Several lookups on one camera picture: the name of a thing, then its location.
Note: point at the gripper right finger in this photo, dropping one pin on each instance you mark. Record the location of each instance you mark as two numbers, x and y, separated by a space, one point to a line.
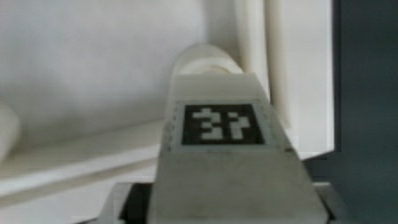
340 216

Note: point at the white square table top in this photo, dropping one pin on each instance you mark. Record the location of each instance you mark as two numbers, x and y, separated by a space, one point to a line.
87 51

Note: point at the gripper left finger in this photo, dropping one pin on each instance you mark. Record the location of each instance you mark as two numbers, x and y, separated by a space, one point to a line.
126 205

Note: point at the white U-shaped fence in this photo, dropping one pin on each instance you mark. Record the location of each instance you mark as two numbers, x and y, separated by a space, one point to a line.
299 50

